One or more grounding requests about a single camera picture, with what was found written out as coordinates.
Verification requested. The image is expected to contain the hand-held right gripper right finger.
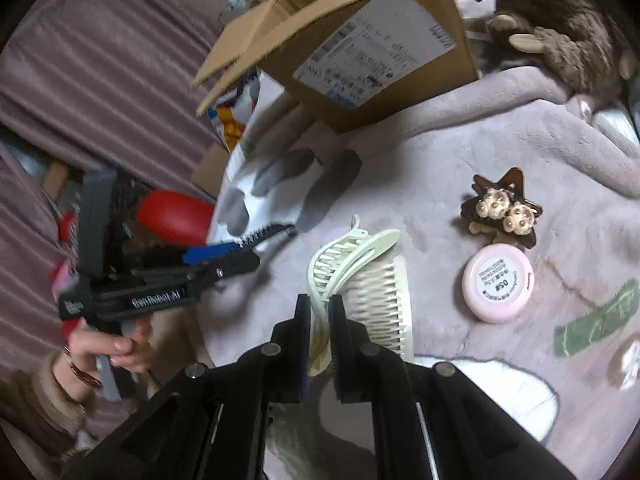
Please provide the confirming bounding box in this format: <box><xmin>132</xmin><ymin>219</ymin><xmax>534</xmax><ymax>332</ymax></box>
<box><xmin>327</xmin><ymin>295</ymin><xmax>576</xmax><ymax>480</ymax></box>

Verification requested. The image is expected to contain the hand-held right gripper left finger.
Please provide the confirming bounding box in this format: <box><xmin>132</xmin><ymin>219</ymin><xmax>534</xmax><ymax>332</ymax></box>
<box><xmin>65</xmin><ymin>294</ymin><xmax>313</xmax><ymax>480</ymax></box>

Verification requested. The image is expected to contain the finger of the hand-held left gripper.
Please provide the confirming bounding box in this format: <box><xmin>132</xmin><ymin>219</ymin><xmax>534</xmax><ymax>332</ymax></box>
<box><xmin>181</xmin><ymin>241</ymin><xmax>252</xmax><ymax>267</ymax></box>
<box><xmin>191</xmin><ymin>251</ymin><xmax>262</xmax><ymax>289</ymax></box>

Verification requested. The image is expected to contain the black hair comb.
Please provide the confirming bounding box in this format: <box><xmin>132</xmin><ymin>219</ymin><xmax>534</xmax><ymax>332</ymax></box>
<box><xmin>239</xmin><ymin>222</ymin><xmax>297</xmax><ymax>253</ymax></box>

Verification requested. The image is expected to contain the cream hair comb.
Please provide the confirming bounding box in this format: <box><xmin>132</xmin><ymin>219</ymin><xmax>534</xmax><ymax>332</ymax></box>
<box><xmin>345</xmin><ymin>255</ymin><xmax>415</xmax><ymax>361</ymax></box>

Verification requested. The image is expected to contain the cream hair claw clip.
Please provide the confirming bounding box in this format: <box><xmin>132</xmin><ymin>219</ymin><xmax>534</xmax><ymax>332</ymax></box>
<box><xmin>306</xmin><ymin>214</ymin><xmax>401</xmax><ymax>377</ymax></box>

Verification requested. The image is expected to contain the pink round compact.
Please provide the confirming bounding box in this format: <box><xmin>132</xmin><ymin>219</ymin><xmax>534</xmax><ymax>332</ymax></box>
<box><xmin>461</xmin><ymin>243</ymin><xmax>536</xmax><ymax>324</ymax></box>

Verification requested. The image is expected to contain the brown star hair clip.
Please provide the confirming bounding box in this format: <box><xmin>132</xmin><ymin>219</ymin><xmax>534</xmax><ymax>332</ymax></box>
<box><xmin>460</xmin><ymin>167</ymin><xmax>543</xmax><ymax>251</ymax></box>

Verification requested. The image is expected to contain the cardboard box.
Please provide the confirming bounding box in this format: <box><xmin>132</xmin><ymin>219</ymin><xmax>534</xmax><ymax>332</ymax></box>
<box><xmin>190</xmin><ymin>0</ymin><xmax>483</xmax><ymax>133</ymax></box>

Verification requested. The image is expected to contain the person's left forearm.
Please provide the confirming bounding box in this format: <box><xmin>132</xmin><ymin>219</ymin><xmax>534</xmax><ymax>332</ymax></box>
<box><xmin>0</xmin><ymin>352</ymin><xmax>93</xmax><ymax>461</ymax></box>

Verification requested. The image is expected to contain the person's left hand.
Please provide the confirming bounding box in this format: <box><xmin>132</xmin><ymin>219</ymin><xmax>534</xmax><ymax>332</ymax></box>
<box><xmin>64</xmin><ymin>317</ymin><xmax>154</xmax><ymax>390</ymax></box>

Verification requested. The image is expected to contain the red cushion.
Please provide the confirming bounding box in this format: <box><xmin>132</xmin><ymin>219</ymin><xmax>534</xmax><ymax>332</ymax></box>
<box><xmin>50</xmin><ymin>189</ymin><xmax>216</xmax><ymax>346</ymax></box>

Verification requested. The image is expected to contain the flat cardboard piece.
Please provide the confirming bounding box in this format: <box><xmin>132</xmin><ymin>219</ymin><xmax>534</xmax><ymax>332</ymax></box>
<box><xmin>191</xmin><ymin>144</ymin><xmax>233</xmax><ymax>201</ymax></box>

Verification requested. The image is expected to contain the colourful shopping bag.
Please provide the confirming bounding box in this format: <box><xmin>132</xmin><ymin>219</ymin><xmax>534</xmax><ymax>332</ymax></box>
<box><xmin>210</xmin><ymin>67</ymin><xmax>262</xmax><ymax>153</ymax></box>

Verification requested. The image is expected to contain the purple curtain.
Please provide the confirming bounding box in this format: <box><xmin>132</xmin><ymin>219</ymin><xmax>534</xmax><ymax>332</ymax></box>
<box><xmin>0</xmin><ymin>0</ymin><xmax>236</xmax><ymax>341</ymax></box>

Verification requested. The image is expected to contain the panda printed blanket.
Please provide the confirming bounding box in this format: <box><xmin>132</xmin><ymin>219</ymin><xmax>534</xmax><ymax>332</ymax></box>
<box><xmin>200</xmin><ymin>0</ymin><xmax>640</xmax><ymax>480</ymax></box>

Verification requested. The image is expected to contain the brown sloth plush toy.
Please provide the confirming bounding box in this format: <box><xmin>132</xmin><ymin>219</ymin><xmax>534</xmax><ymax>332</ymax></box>
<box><xmin>475</xmin><ymin>0</ymin><xmax>636</xmax><ymax>111</ymax></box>

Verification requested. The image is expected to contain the red bead bracelet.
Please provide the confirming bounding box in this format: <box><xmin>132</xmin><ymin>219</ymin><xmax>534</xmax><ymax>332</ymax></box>
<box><xmin>62</xmin><ymin>345</ymin><xmax>103</xmax><ymax>390</ymax></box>

